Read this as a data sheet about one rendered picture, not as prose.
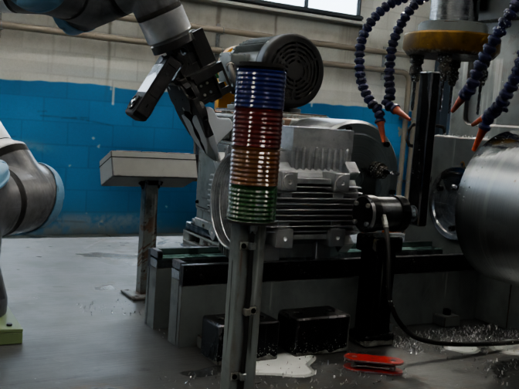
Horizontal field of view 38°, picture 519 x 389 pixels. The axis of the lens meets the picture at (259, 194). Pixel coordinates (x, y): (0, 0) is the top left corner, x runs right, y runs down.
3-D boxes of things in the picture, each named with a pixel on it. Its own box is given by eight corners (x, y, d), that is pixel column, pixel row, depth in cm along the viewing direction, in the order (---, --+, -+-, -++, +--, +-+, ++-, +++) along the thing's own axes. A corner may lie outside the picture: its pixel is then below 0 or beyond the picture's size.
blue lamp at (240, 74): (267, 109, 92) (270, 72, 92) (293, 111, 87) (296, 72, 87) (224, 106, 89) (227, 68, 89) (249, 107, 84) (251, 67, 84)
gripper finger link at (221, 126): (246, 148, 125) (225, 98, 122) (218, 164, 123) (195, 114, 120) (238, 147, 128) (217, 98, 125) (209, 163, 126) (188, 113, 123)
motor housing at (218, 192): (298, 245, 141) (306, 145, 139) (358, 266, 125) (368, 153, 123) (202, 248, 131) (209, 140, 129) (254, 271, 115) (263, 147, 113)
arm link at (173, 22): (148, 21, 113) (130, 25, 120) (161, 49, 115) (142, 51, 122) (189, 1, 116) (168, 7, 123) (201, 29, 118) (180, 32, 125)
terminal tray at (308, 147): (317, 167, 136) (320, 127, 135) (351, 173, 127) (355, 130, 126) (259, 164, 130) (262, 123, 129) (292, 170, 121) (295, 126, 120)
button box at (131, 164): (184, 187, 148) (181, 162, 150) (198, 178, 142) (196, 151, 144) (100, 186, 140) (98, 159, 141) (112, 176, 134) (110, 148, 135)
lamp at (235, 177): (262, 182, 93) (265, 146, 93) (287, 187, 88) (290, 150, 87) (219, 180, 90) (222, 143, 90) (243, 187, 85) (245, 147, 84)
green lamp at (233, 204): (259, 218, 94) (262, 182, 93) (285, 225, 88) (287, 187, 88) (217, 218, 91) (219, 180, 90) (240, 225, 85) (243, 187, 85)
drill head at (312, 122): (313, 213, 196) (320, 118, 193) (405, 238, 164) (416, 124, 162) (228, 214, 183) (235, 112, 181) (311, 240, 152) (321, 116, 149)
